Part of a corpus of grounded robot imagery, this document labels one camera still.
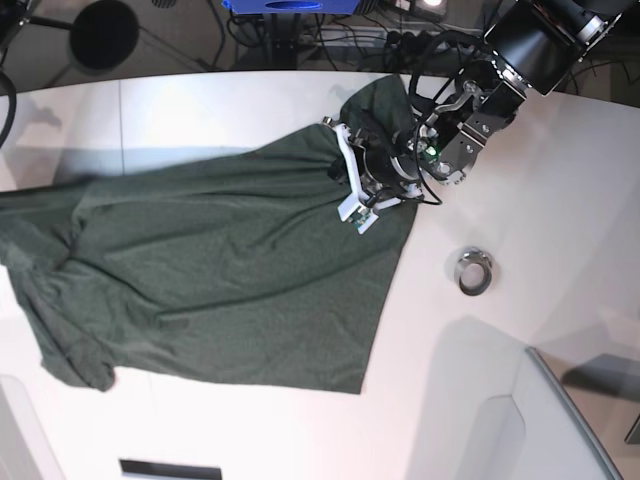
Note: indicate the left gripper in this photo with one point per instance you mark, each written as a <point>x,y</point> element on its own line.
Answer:
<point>377,169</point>

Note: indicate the dark green t-shirt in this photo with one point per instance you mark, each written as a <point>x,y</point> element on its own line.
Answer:
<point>231,270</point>

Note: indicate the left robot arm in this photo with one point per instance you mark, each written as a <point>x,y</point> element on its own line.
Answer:
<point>534,46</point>

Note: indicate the white power strip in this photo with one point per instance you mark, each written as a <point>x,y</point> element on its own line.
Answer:
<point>355,37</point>

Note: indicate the grey tape roll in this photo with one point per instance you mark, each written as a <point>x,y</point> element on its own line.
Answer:
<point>471,269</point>

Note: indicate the blue box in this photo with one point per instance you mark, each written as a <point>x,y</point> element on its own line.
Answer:
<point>247,7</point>

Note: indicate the white table cable slot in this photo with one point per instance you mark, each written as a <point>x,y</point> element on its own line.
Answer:
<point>135,469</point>

